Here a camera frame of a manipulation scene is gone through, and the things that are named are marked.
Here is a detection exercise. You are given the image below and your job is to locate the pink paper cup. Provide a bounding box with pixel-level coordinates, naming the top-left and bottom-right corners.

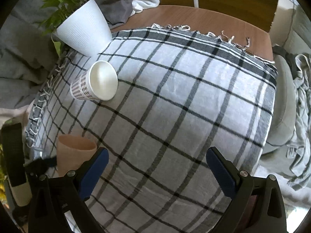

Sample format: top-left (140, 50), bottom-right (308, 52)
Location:
top-left (56, 134), bottom-right (97, 177)

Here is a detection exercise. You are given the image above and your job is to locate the patterned white paper cup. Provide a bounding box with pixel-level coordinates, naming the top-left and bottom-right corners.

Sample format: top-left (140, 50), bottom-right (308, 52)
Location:
top-left (70, 61), bottom-right (118, 101)

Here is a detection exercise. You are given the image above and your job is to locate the grey clothes pile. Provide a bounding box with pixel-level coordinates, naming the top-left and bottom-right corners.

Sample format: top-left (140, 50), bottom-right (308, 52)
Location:
top-left (286, 54), bottom-right (310, 190)

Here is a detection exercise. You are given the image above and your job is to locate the checkered grey tablecloth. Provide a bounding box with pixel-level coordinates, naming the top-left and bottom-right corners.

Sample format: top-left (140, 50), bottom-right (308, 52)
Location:
top-left (26, 26), bottom-right (277, 232)

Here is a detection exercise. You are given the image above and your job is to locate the grey curtain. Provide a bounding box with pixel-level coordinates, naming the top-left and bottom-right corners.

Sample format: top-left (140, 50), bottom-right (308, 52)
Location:
top-left (0, 0), bottom-right (161, 110)

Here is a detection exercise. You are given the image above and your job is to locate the white plant pot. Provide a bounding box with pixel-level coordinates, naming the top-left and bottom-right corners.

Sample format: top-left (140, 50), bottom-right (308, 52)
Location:
top-left (54, 0), bottom-right (112, 57)

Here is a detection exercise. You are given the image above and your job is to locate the green pothos plant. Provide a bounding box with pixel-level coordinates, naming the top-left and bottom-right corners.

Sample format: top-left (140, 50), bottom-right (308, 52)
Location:
top-left (39, 0), bottom-right (89, 54)

